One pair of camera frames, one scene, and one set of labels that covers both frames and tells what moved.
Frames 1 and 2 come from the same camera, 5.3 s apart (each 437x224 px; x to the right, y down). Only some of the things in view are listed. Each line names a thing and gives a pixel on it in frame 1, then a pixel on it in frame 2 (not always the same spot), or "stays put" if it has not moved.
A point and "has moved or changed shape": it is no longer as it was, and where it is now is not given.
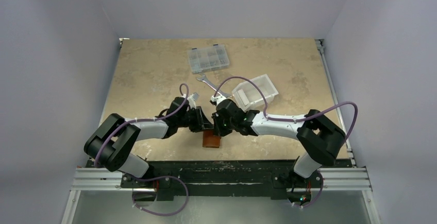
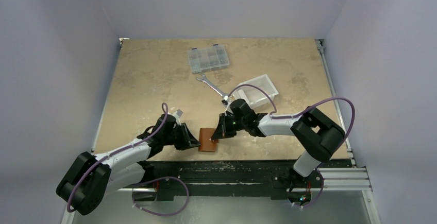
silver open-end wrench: [204, 79] stays put
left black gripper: [201, 122] → [187, 140]
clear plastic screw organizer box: [208, 58] stays put
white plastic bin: [249, 97] stays put
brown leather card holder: [209, 140] has moved or changed shape
